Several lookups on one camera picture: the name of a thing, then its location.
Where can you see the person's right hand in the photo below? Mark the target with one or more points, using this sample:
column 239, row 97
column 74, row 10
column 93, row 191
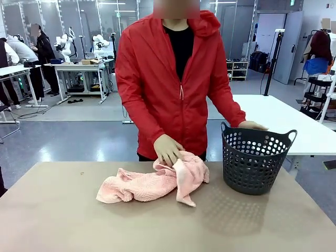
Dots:
column 168, row 149

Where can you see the person's left hand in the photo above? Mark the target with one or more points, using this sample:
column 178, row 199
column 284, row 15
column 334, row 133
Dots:
column 253, row 125

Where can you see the pink terry towel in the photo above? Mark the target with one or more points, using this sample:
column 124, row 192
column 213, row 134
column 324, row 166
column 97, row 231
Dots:
column 147, row 186

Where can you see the dark grey perforated laundry basket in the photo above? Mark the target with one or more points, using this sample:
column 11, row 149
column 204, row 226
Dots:
column 248, row 191

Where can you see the left forearm in red sleeve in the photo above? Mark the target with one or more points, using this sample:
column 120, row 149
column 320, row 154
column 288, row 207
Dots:
column 231, row 110

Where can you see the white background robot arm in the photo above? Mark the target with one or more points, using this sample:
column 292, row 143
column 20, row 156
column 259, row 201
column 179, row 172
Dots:
column 65, row 44
column 100, row 44

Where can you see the right forearm in red sleeve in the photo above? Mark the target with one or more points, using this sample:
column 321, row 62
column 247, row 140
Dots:
column 143, row 119

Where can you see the long white table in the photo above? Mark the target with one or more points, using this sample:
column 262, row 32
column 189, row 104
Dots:
column 283, row 115

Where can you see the low shoe shelf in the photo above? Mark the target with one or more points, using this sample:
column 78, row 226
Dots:
column 237, row 71

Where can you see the black suitcase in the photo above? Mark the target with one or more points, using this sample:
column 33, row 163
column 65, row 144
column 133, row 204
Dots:
column 258, row 61

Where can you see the black tripod stand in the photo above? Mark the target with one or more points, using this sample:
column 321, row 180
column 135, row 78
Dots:
column 273, row 63

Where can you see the black utility cart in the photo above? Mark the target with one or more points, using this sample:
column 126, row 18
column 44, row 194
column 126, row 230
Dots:
column 315, row 97

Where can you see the person in red jacket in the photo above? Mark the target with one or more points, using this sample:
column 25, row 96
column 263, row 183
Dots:
column 157, row 78

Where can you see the grey door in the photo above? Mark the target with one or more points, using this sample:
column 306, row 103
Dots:
column 288, row 47

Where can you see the blue cloth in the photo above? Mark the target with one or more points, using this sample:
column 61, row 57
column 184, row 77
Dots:
column 316, row 65

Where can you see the background person in maroon top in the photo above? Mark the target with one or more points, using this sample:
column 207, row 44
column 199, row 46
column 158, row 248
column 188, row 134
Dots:
column 320, row 44

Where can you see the cardboard box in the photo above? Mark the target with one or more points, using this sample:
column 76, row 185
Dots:
column 90, row 62

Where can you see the white desk with robots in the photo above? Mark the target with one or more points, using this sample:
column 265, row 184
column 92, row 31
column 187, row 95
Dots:
column 78, row 65

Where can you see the background person in black jacket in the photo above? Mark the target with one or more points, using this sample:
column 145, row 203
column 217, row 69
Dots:
column 46, row 52

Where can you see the white height-adjustable desk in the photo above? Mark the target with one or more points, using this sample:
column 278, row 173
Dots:
column 15, row 69

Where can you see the background person in grey hoodie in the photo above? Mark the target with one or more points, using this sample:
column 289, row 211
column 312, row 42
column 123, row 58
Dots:
column 22, row 51

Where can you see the background person in dark vest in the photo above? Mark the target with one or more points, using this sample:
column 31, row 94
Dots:
column 5, row 60

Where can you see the metal frame chair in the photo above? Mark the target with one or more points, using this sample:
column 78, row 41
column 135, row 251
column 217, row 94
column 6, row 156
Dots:
column 8, row 123

